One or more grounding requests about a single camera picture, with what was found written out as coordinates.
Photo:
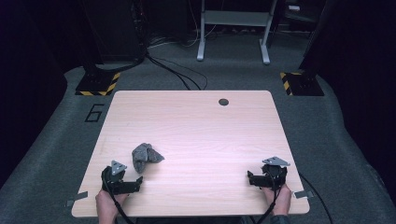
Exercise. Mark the grey tape strip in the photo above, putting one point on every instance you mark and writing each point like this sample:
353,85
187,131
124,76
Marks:
302,194
76,199

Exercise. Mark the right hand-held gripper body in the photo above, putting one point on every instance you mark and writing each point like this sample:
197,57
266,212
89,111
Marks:
275,175

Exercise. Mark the grey terry cloth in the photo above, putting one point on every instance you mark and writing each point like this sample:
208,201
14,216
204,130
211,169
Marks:
141,155

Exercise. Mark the black yellow striped base plate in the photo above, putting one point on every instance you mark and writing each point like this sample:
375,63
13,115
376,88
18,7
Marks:
300,84
98,83

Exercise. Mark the white metal desk frame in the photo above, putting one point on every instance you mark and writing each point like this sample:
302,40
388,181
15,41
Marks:
233,18

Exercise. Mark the person's left hand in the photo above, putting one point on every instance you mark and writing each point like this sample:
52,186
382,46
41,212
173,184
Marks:
107,203

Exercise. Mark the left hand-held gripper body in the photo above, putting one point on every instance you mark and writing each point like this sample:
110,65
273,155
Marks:
112,180

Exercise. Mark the black cabinet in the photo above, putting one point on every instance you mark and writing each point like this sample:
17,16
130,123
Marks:
113,28

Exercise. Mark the person's right hand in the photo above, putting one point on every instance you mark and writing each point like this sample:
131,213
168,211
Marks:
281,200

